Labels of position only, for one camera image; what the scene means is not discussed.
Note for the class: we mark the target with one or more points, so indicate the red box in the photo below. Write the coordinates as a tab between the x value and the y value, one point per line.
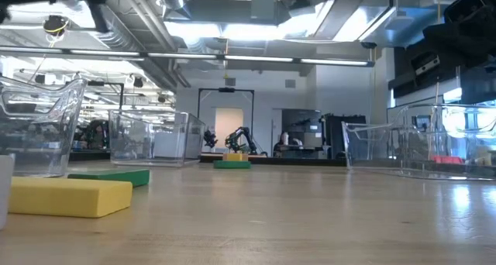
445	159

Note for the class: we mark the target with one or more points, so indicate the dark shelf unit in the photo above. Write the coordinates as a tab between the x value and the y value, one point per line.
302	121

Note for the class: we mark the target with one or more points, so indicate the tan cardboard box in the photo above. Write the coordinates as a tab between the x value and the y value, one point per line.
483	156

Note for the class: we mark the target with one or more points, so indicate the gray wall vent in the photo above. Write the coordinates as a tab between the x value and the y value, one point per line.
230	82
290	83

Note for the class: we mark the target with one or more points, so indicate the white paper label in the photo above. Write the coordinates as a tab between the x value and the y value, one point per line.
170	145

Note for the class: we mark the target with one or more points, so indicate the black monitor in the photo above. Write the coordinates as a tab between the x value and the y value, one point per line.
421	122

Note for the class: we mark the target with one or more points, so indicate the long ceiling light bar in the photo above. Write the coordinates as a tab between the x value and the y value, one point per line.
182	56

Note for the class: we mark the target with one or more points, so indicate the black table edge frame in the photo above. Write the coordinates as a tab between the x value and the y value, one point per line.
294	161

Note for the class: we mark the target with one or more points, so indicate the black cabinet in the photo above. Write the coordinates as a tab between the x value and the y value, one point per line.
337	137

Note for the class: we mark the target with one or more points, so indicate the clear plastic bin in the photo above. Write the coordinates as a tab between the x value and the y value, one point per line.
387	152
38	141

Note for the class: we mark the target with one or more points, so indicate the yellow cube block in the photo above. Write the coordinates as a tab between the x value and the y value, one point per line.
234	157

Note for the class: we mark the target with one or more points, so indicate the yellow rectangular block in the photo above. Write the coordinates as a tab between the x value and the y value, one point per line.
69	199

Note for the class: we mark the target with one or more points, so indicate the black background robot arm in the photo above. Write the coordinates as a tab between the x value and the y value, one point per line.
244	135
210	138

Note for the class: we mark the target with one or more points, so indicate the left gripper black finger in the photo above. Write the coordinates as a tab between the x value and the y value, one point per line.
101	17

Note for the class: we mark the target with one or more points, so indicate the green rectangular block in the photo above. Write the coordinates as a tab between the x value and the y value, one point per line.
232	164
128	177

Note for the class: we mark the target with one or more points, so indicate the black metal gantry frame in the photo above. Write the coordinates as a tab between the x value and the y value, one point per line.
209	90

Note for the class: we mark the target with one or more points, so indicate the black hanging ceiling fixture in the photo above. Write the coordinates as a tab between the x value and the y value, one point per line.
138	82

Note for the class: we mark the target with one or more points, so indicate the clear bin centre left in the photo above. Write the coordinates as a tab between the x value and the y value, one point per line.
131	141

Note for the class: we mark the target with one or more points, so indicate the person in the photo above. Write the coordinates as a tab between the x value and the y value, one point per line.
280	148

